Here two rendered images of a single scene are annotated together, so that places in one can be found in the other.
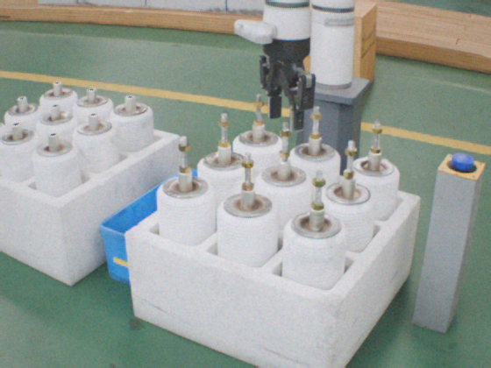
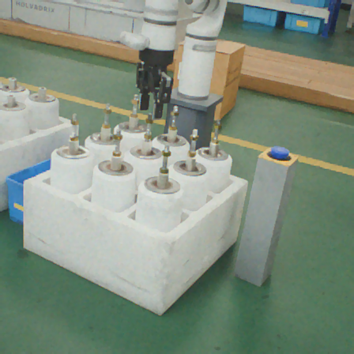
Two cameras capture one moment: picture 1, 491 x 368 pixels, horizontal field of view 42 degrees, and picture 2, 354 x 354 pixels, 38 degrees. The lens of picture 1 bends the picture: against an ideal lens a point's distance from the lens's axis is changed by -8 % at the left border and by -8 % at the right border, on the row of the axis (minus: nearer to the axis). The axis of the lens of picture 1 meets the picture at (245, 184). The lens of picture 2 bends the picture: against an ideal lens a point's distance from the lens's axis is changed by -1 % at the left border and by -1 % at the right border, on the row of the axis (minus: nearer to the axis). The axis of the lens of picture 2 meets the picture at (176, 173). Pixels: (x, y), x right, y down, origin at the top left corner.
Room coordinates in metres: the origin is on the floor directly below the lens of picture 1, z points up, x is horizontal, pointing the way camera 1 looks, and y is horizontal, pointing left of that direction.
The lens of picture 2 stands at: (-0.10, -0.06, 0.72)
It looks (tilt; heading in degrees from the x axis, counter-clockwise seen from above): 24 degrees down; 356
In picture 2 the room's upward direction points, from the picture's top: 8 degrees clockwise
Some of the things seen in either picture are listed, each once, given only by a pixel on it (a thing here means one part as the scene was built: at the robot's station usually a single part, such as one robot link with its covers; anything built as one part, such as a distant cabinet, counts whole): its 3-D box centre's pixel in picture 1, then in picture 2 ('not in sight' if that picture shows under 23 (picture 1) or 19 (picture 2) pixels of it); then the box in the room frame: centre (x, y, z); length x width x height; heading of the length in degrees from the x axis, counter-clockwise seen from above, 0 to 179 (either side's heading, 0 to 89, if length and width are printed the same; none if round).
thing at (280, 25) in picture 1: (276, 17); (151, 32); (1.02, -0.05, 0.53); 0.11 x 0.09 x 0.06; 117
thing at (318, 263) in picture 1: (312, 276); (157, 224); (0.87, -0.10, 0.16); 0.10 x 0.10 x 0.18
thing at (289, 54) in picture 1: (286, 58); (155, 65); (1.03, -0.06, 0.46); 0.08 x 0.08 x 0.09
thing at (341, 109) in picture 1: (328, 146); (186, 142); (1.39, -0.18, 0.15); 0.15 x 0.15 x 0.30; 66
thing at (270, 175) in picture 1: (284, 176); (145, 152); (1.03, -0.06, 0.25); 0.08 x 0.08 x 0.01
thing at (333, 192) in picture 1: (347, 194); (190, 168); (0.97, -0.17, 0.25); 0.08 x 0.08 x 0.01
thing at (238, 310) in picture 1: (281, 258); (139, 213); (1.03, -0.06, 0.09); 0.39 x 0.39 x 0.18; 59
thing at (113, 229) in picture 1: (166, 226); (58, 186); (1.19, 0.16, 0.06); 0.30 x 0.11 x 0.12; 149
